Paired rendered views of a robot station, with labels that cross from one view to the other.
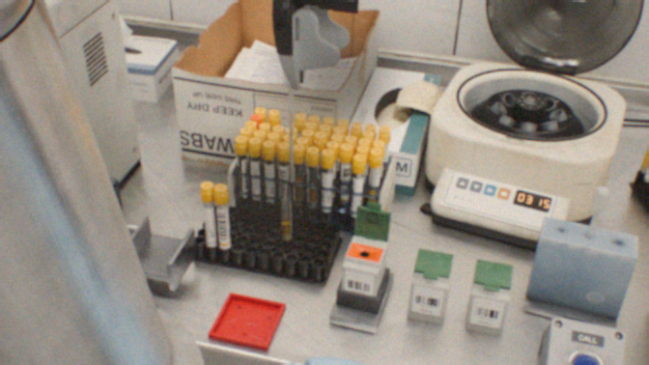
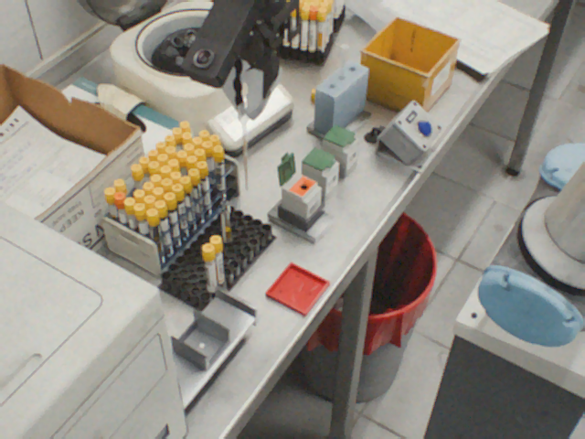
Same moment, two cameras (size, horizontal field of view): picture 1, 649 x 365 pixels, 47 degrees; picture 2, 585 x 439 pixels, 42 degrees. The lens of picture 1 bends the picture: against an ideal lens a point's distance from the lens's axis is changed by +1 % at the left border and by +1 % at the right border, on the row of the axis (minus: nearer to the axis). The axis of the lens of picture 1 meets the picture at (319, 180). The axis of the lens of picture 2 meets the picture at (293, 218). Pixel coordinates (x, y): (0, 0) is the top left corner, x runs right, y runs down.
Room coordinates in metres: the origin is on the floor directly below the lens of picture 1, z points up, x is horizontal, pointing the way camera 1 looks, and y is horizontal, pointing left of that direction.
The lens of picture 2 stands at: (0.41, 0.71, 1.75)
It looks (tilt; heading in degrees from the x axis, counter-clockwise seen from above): 47 degrees down; 287
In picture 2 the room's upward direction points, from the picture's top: 1 degrees clockwise
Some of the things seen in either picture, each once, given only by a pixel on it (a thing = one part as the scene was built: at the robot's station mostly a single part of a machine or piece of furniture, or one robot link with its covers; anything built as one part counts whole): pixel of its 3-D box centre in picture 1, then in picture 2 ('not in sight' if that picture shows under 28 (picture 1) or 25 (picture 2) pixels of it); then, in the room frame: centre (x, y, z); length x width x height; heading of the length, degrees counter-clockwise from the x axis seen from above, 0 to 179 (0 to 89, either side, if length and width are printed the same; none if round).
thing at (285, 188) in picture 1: (286, 219); (227, 226); (0.72, 0.04, 0.93); 0.01 x 0.01 x 0.10; 76
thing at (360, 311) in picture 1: (363, 291); (301, 213); (0.63, -0.05, 0.89); 0.09 x 0.05 x 0.04; 163
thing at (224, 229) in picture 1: (266, 214); (216, 236); (0.72, 0.06, 0.93); 0.17 x 0.09 x 0.11; 76
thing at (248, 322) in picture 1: (247, 321); (298, 288); (0.59, 0.08, 0.88); 0.07 x 0.07 x 0.01; 76
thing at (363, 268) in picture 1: (364, 272); (301, 200); (0.63, -0.05, 0.92); 0.05 x 0.04 x 0.06; 163
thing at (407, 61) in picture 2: not in sight; (408, 68); (0.55, -0.43, 0.93); 0.13 x 0.13 x 0.10; 75
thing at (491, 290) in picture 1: (489, 296); (340, 151); (0.61, -0.19, 0.91); 0.05 x 0.04 x 0.07; 166
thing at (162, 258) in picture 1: (103, 239); (190, 357); (0.68, 0.25, 0.92); 0.21 x 0.07 x 0.05; 76
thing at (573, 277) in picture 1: (578, 270); (340, 101); (0.64, -0.29, 0.92); 0.10 x 0.07 x 0.10; 71
